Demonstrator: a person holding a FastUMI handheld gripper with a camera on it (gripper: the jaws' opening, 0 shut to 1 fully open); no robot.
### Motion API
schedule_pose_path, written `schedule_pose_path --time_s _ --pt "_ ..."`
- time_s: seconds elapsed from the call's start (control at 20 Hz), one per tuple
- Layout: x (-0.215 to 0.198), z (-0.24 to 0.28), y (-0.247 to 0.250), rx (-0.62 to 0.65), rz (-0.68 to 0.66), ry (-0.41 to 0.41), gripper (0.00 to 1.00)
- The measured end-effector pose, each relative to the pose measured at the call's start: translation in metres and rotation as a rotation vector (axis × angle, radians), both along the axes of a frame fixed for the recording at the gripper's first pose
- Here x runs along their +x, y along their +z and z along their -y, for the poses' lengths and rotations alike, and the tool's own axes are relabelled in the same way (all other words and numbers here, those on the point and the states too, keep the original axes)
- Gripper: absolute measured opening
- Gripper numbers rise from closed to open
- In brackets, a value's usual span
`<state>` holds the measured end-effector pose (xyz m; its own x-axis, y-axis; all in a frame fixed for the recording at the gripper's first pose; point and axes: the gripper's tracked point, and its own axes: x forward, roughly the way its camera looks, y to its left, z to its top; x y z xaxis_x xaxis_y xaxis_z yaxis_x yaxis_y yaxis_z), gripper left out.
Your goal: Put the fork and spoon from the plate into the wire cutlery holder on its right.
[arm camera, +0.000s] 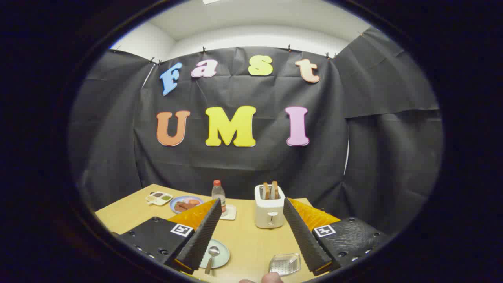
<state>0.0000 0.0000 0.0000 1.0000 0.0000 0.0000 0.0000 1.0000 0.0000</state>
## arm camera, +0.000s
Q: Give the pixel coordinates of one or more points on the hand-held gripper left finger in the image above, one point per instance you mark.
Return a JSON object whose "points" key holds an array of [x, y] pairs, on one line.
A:
{"points": [[200, 239]]}

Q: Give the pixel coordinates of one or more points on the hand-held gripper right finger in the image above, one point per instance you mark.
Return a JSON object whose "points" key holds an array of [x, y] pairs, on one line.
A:
{"points": [[304, 239]]}

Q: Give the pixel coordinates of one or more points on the light green plate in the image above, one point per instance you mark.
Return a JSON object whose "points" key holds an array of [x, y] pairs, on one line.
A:
{"points": [[223, 255]]}

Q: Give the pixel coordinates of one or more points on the brown meat slices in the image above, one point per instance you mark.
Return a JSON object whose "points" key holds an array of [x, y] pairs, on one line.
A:
{"points": [[185, 205]]}

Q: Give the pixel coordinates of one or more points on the white square coaster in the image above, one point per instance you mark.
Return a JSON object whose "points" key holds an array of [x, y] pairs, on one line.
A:
{"points": [[230, 213]]}

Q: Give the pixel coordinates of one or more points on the white toaster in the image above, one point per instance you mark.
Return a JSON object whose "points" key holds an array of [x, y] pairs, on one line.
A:
{"points": [[269, 214]]}

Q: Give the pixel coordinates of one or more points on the blue plate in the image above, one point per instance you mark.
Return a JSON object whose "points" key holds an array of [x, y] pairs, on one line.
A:
{"points": [[177, 202]]}

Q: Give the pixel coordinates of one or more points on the clear water bottle red cap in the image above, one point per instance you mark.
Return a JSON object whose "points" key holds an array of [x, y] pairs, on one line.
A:
{"points": [[218, 194]]}

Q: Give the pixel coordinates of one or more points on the brown toast slice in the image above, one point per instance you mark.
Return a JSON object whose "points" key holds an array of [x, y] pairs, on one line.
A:
{"points": [[266, 191], [275, 190]]}

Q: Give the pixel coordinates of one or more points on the white divided sauce dish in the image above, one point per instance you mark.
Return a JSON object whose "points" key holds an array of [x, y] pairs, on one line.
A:
{"points": [[158, 198]]}

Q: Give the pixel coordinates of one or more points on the black backdrop cloth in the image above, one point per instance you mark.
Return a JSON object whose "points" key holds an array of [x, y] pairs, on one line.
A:
{"points": [[243, 165]]}

